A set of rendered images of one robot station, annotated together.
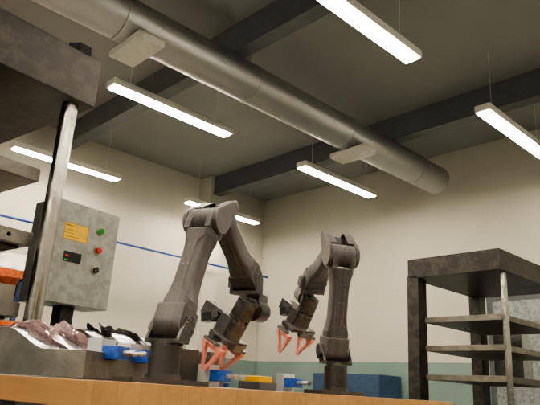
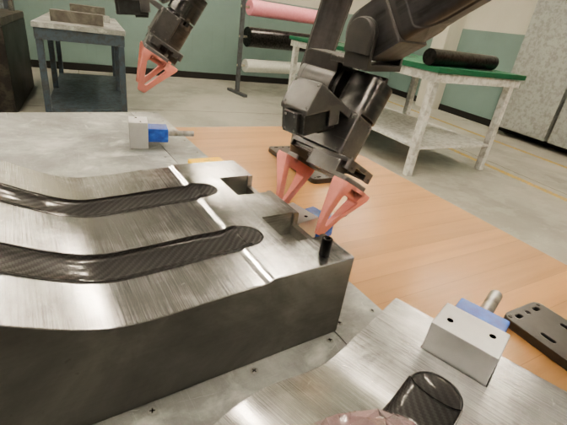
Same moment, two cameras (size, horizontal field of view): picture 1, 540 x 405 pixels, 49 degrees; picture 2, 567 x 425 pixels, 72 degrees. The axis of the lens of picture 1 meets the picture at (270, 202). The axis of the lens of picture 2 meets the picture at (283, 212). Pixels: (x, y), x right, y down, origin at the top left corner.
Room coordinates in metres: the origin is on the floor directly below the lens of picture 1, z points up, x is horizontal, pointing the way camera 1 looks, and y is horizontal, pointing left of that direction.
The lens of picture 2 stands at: (1.48, 0.57, 1.08)
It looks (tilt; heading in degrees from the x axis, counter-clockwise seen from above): 26 degrees down; 286
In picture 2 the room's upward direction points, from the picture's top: 8 degrees clockwise
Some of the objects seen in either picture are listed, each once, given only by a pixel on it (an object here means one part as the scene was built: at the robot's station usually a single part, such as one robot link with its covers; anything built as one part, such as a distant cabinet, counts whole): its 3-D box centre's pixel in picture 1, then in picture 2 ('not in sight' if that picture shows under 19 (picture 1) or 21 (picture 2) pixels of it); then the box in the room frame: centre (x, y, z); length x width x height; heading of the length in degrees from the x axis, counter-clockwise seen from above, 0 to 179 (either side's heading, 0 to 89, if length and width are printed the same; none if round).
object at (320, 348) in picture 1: (333, 354); not in sight; (1.68, -0.20, 0.90); 0.09 x 0.06 x 0.06; 103
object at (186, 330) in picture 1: (169, 330); not in sight; (1.24, 0.19, 0.90); 0.09 x 0.06 x 0.06; 65
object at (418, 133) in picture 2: not in sight; (379, 90); (1.89, -3.93, 0.51); 2.40 x 1.13 x 1.02; 137
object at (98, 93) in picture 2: not in sight; (85, 55); (4.89, -2.91, 0.46); 1.90 x 0.70 x 0.92; 133
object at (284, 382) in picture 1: (295, 382); (162, 132); (1.96, -0.11, 0.83); 0.13 x 0.05 x 0.05; 40
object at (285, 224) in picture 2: not in sight; (290, 241); (1.56, 0.23, 0.87); 0.05 x 0.05 x 0.04; 51
